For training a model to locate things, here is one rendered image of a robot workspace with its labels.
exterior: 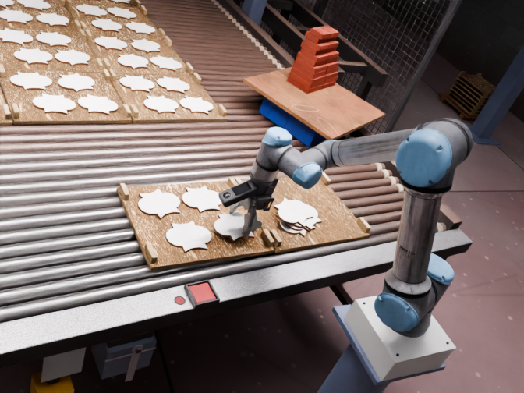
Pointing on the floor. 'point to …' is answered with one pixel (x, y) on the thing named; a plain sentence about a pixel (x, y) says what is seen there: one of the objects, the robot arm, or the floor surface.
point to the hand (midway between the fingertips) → (235, 224)
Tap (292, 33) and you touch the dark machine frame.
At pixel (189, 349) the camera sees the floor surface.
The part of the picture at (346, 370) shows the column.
